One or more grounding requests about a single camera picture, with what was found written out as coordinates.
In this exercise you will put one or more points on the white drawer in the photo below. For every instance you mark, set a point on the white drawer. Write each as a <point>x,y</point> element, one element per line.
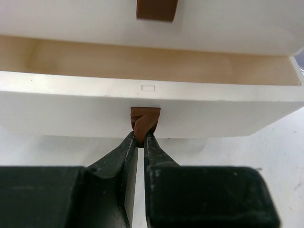
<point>87,90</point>

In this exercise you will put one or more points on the white drawer storage box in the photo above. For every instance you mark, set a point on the white drawer storage box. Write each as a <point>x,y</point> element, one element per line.
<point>266,27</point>

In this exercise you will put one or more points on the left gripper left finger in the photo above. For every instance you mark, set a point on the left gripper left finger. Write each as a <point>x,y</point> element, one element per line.
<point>98,196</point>

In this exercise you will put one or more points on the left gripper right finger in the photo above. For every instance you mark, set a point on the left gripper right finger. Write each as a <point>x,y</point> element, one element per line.
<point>203,196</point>

